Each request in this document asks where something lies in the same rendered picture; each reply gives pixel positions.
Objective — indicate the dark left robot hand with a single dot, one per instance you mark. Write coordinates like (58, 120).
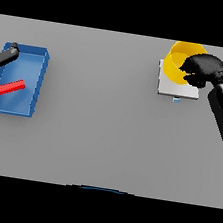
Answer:
(5, 56)

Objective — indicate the dark right robot hand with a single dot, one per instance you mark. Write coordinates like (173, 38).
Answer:
(204, 68)

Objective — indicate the yellow bowl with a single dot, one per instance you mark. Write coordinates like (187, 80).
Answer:
(176, 64)

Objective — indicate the red beaker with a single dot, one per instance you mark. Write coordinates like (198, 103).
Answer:
(5, 89)

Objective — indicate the pale square measuring scale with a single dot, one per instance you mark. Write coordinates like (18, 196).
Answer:
(177, 88)

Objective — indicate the blue tray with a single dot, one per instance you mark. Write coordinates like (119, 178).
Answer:
(21, 76)

